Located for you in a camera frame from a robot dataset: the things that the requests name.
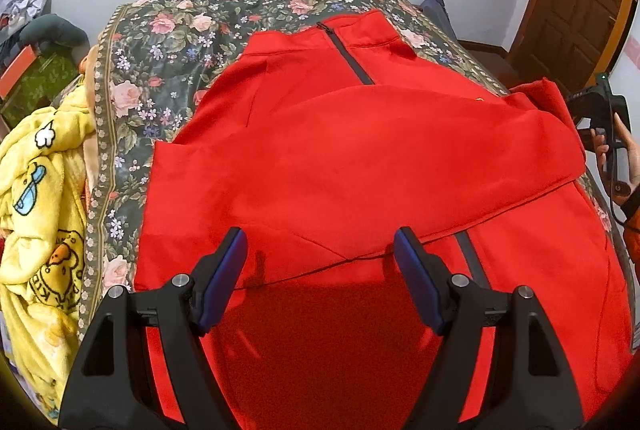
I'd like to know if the yellow cartoon blanket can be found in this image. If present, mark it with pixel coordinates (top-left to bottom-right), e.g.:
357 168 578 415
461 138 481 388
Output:
1 84 94 421

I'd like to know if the brown wooden door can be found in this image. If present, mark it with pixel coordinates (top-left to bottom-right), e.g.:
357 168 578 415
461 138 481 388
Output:
508 0 637 95

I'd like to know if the orange flat box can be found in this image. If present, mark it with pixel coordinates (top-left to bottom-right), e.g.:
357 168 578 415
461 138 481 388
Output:
0 45 37 100

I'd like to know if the red zip jacket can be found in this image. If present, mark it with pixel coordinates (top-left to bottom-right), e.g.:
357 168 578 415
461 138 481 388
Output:
134 12 632 429

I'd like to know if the dark grey neck pillow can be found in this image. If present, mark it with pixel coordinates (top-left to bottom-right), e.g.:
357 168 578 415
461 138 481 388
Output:
20 14 89 48

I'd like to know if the person's right hand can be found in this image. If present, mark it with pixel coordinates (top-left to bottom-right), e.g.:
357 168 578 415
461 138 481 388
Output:
589 111 640 208

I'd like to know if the dark floral bedspread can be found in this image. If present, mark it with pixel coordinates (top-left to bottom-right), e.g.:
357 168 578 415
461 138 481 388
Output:
77 0 640 351

